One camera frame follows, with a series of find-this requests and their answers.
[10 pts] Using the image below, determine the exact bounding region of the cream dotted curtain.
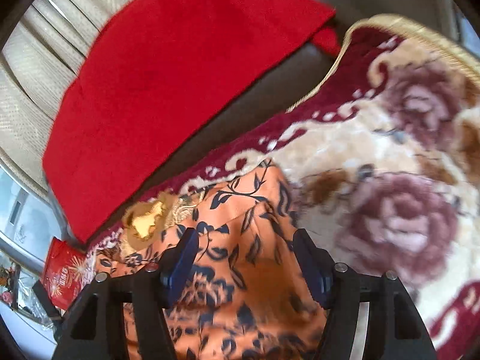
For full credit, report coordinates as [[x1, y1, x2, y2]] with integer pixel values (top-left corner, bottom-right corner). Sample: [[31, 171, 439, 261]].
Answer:
[[1, 0, 131, 199]]

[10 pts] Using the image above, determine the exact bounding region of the black device on table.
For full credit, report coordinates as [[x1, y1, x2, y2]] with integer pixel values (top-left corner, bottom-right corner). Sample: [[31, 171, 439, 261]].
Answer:
[[32, 280, 63, 324]]

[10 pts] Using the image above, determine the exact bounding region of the orange floral print garment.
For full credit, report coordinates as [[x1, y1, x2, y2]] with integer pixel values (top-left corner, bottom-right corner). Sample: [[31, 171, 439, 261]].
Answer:
[[94, 160, 326, 359]]

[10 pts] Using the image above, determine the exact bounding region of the artificial flower bouquet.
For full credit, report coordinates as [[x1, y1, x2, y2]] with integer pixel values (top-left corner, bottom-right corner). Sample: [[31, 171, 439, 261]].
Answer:
[[0, 262, 21, 308]]

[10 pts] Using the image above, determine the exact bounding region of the white refrigerator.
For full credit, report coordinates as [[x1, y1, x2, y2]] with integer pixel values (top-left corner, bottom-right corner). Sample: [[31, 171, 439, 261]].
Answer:
[[1, 169, 62, 264]]

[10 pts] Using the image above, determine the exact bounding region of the red cloth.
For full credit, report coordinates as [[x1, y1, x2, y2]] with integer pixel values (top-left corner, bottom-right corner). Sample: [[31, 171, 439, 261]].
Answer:
[[42, 0, 339, 242]]

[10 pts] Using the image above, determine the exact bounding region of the dark sofa backrest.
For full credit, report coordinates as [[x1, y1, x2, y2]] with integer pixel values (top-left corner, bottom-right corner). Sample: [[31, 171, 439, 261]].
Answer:
[[101, 0, 458, 230]]

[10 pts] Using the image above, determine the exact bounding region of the maroon cream floral blanket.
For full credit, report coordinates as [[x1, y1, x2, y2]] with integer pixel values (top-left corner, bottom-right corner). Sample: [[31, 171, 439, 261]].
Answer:
[[83, 15, 479, 359]]

